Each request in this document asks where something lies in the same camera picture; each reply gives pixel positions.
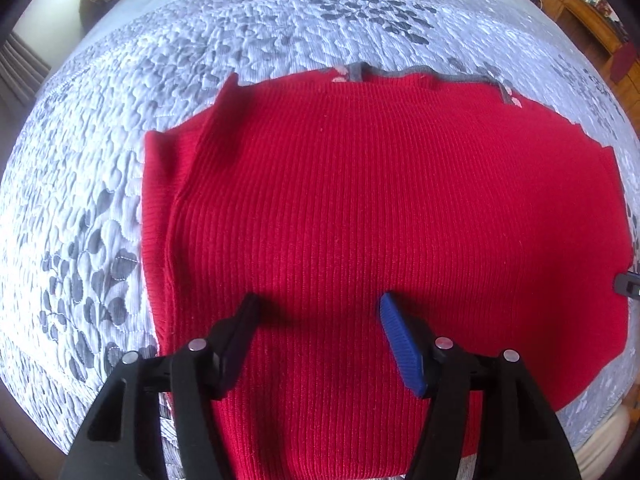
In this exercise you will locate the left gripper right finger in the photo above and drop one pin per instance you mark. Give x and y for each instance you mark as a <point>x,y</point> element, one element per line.
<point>519,435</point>

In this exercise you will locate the red knit sweater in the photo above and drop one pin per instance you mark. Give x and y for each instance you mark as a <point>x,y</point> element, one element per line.
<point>497,221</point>

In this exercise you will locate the dark red hanging cloth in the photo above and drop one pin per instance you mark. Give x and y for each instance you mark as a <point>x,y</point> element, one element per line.
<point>622,61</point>

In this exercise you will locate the wooden desk cabinet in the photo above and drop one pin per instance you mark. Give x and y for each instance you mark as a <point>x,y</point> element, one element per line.
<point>597,38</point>

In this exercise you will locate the grey curtain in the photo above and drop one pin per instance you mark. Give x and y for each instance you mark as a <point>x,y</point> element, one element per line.
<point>22,73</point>

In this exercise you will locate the grey quilted bedspread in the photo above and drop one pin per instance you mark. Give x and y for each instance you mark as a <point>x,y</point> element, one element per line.
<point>73,291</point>

